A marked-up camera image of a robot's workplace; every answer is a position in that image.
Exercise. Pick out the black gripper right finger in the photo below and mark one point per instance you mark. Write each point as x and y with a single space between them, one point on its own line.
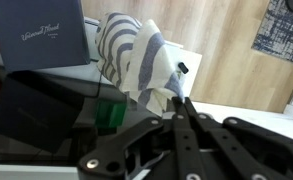
247 151

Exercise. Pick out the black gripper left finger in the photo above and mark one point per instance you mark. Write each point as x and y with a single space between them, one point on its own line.
166 147

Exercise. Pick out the striped white grey towel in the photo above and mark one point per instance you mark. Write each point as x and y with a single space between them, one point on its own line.
135 58

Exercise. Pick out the green plastic bowl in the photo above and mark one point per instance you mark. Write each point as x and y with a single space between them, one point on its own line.
109 114

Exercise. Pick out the large black flat television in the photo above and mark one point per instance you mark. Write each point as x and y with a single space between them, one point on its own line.
50 120

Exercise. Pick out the small black remote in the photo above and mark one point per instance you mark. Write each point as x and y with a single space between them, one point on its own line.
183 67

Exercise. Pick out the grey blue patterned rug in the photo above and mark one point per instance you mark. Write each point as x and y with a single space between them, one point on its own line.
275 34

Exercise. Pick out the dark blue cardboard box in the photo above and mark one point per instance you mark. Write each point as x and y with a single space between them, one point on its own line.
40 34

